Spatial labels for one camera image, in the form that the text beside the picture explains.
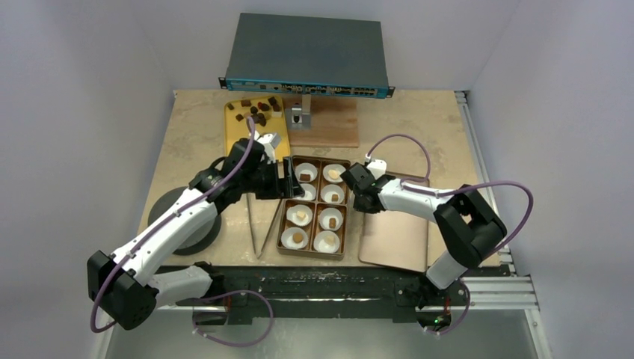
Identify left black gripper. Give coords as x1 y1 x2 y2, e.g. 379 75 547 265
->
241 157 303 201

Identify brown box lid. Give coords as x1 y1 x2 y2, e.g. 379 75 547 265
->
357 171 431 274

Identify metal tongs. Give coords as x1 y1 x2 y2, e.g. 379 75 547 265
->
246 194 282 260

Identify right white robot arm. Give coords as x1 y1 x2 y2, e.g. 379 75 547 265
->
340 163 508 304

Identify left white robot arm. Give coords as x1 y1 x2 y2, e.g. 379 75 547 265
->
87 142 303 333

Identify brown chocolate box tray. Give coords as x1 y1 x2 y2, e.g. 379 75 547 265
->
276 156 351 261

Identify wooden board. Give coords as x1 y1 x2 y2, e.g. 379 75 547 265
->
282 95 360 148

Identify yellow tray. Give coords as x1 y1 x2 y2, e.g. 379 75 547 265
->
224 94 292 160

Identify grey metal stand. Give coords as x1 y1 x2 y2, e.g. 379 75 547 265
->
289 94 312 130

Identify grey round speaker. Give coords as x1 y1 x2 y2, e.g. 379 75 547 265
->
147 187 222 256

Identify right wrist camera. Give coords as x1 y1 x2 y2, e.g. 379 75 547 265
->
364 156 387 180

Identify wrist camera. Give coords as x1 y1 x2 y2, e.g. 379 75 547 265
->
364 156 387 180
254 131 281 163

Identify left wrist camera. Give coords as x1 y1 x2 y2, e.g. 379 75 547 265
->
254 131 281 163

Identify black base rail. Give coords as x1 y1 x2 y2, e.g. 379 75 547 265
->
153 266 501 325

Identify blue network switch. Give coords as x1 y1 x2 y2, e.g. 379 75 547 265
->
218 13 395 99

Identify aluminium frame rail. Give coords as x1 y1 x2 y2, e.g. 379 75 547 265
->
464 277 538 310

